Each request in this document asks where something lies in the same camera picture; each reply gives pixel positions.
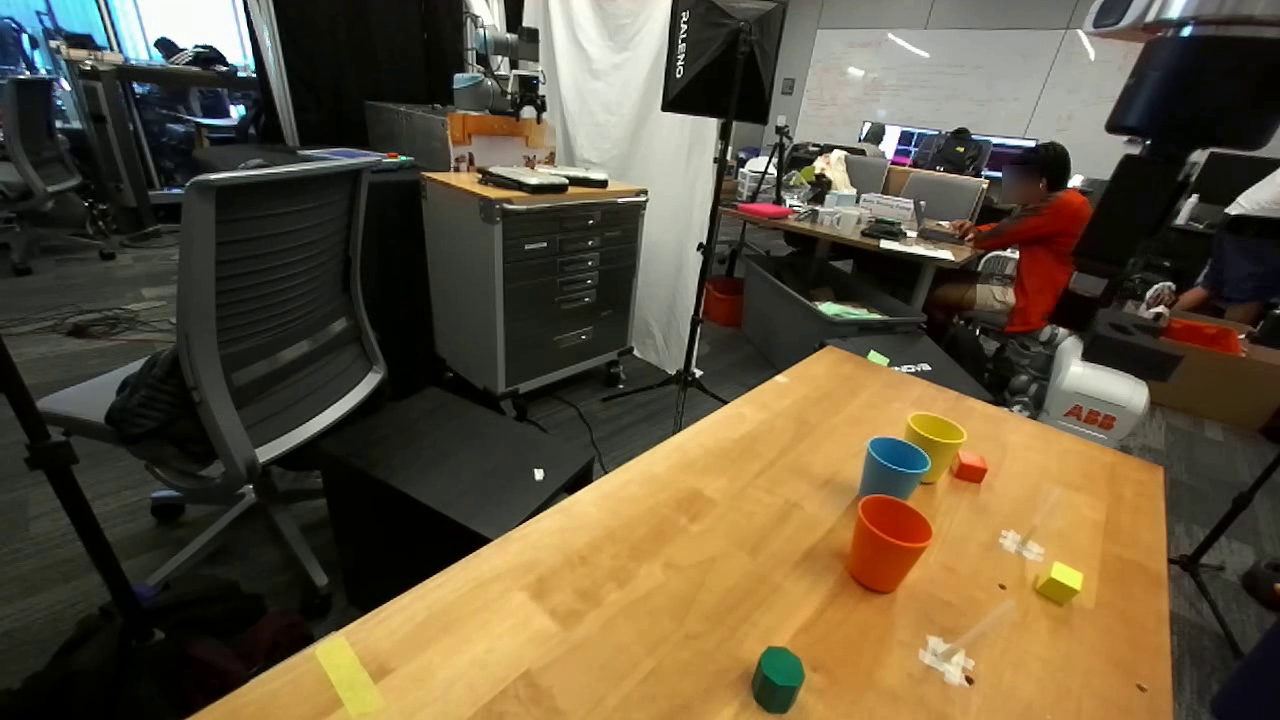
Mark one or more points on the black flat device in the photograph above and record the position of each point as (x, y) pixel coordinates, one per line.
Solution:
(522, 177)

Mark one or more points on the grey mesh office chair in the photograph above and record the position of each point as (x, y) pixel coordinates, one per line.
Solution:
(283, 294)

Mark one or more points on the red small block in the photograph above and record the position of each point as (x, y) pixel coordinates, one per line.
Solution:
(971, 466)

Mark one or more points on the orange plastic cup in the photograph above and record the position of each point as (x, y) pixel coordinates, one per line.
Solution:
(887, 546)

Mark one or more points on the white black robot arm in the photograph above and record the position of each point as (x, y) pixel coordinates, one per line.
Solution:
(1187, 87)

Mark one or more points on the black softbox light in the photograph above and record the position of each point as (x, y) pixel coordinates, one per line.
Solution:
(723, 61)

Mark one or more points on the black thin tripod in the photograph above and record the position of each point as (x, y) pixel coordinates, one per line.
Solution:
(1223, 535)

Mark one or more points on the yellow plastic cup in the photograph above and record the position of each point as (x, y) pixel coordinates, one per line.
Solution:
(936, 438)

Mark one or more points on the black camera tripod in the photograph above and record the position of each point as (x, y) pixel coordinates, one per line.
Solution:
(60, 495)

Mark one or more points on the white ABB robot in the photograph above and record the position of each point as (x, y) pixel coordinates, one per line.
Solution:
(1092, 394)

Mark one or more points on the black curtain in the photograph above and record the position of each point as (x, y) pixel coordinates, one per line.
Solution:
(364, 64)

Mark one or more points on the yellow tape strip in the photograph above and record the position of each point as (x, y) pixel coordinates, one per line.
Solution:
(350, 676)

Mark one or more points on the green cylinder block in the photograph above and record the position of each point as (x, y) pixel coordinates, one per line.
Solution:
(777, 681)

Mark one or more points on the grey wood-topped tool cabinet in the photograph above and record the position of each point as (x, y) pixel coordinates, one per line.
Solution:
(535, 294)

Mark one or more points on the white wall whiteboard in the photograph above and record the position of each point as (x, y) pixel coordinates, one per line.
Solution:
(962, 87)

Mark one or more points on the cluttered office desk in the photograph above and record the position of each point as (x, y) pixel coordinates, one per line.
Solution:
(867, 243)

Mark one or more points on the dark background office chair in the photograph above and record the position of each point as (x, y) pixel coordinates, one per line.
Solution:
(32, 146)

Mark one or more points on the computer monitor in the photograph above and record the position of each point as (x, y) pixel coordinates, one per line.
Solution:
(1006, 158)

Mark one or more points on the red bucket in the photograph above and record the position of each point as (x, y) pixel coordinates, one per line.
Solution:
(726, 307)

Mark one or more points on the yellow small block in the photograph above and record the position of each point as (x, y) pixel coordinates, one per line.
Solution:
(1063, 582)

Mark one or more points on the white curtain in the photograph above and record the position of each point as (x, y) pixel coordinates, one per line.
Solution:
(601, 92)

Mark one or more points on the blue plastic cup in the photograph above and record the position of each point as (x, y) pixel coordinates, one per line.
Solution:
(888, 468)

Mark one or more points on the person in red shirt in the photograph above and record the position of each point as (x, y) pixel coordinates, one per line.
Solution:
(1045, 253)

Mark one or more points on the brown cardboard box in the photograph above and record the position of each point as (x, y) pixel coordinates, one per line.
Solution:
(1215, 384)

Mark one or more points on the black light stand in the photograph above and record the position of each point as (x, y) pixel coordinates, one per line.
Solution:
(706, 243)

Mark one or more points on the black low platform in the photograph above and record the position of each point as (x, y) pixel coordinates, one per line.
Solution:
(452, 466)

